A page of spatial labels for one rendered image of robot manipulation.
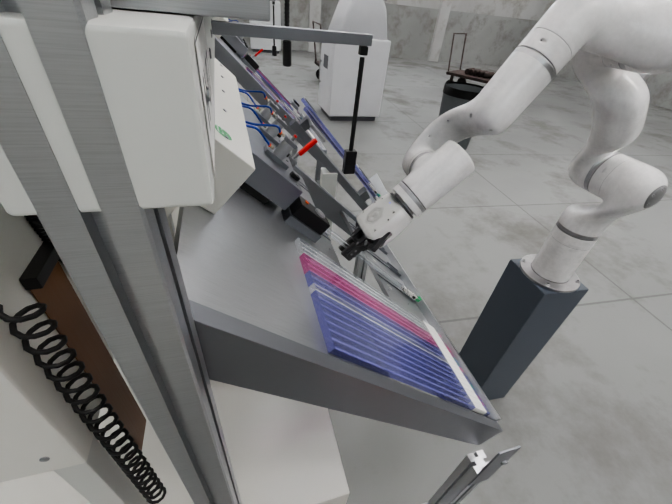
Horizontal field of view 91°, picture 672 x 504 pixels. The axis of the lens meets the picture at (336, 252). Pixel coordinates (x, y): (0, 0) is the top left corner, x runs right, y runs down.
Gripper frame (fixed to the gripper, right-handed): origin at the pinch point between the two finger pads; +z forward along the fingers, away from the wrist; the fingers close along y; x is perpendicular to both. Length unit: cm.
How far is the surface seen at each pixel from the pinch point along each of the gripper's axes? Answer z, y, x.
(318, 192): 0.7, -30.0, -1.3
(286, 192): -1.7, 7.8, -23.9
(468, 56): -487, -1026, 490
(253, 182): 0.6, 8.1, -29.1
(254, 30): -14.9, 4.3, -42.7
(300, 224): 0.7, 8.8, -18.1
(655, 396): -50, 10, 181
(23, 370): 15, 39, -41
